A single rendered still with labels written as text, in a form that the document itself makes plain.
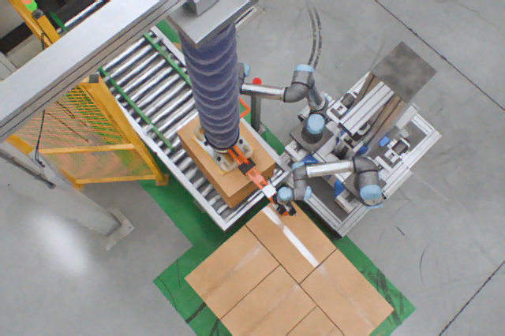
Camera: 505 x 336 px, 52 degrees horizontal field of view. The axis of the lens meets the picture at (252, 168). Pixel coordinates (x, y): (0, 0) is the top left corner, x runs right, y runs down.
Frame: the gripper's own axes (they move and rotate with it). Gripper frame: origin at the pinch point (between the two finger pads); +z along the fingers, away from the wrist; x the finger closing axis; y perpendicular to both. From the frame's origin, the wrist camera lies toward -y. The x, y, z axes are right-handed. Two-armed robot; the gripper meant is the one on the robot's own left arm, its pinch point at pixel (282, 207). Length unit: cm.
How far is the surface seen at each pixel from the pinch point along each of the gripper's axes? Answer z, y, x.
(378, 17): 122, 95, -213
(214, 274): 67, 1, 61
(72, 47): -183, 58, 48
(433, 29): 122, 52, -246
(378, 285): 121, -90, -39
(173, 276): 121, 26, 89
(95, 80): -88, 98, 45
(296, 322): 67, -64, 37
